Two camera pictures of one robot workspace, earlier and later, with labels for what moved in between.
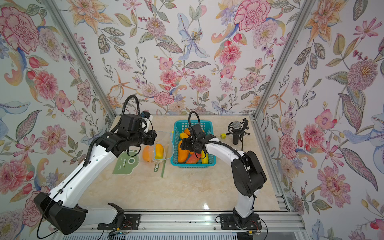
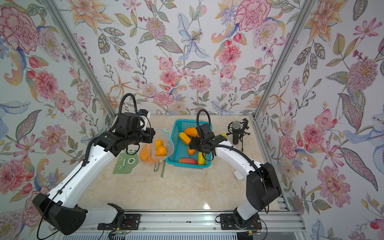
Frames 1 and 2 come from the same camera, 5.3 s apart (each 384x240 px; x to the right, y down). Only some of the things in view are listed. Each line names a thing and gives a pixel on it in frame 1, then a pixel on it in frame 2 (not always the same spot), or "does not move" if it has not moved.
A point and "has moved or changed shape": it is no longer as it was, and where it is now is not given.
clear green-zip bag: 132,163 does not move
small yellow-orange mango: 183,135 does not move
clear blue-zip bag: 162,148 does not move
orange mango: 204,157 has moved or changed shape
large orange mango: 183,154 → 161,151
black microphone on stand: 238,130 does not move
